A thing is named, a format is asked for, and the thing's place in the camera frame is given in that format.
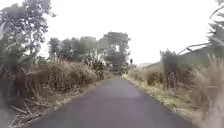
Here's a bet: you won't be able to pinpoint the grey asphalt road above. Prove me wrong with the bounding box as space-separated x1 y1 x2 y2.
26 75 198 128

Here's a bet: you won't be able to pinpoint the dark bushes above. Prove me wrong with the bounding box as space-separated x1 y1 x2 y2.
146 49 194 89

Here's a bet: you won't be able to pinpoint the grass verge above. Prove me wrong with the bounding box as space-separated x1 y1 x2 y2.
121 68 224 128

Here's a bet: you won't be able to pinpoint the building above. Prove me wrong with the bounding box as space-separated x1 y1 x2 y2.
176 41 224 71

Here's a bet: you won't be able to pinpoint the group of trees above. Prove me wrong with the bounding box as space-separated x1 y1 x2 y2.
46 31 133 76

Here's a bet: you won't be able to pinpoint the large leafy tree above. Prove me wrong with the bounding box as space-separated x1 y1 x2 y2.
0 0 56 68

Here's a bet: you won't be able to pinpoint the dry brush verge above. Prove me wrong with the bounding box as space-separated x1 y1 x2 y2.
0 56 111 128

